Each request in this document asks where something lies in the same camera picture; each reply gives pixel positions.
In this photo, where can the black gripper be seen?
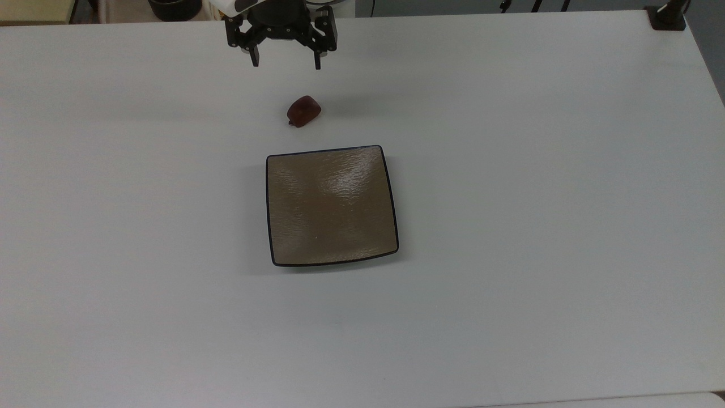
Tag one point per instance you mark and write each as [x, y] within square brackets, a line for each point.
[277, 20]

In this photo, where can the small dark red food item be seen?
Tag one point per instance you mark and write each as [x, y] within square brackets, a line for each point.
[303, 111]

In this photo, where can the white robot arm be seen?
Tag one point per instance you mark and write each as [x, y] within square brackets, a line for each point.
[224, 4]

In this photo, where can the black round container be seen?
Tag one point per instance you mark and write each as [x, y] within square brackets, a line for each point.
[174, 8]

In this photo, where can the square brown ceramic plate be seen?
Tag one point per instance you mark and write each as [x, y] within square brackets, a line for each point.
[331, 207]

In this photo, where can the black stand legs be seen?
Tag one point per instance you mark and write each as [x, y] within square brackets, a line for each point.
[535, 4]

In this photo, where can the beige wooden furniture piece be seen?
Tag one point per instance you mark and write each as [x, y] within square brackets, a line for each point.
[34, 10]

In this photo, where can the black pole mount with clamp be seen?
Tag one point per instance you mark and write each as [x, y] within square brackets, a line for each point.
[667, 16]

